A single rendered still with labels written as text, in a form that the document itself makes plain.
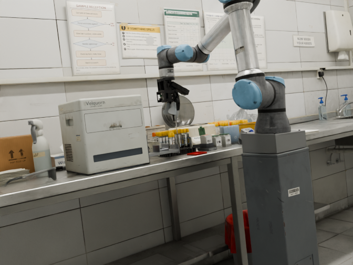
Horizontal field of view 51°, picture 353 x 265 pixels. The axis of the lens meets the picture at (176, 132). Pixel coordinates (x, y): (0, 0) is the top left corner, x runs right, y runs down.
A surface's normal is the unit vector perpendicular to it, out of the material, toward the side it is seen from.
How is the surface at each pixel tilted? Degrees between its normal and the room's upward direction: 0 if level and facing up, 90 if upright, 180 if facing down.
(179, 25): 94
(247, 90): 96
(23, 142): 89
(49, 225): 90
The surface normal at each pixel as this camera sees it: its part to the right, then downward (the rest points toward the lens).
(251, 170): -0.82, 0.12
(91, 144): 0.57, -0.02
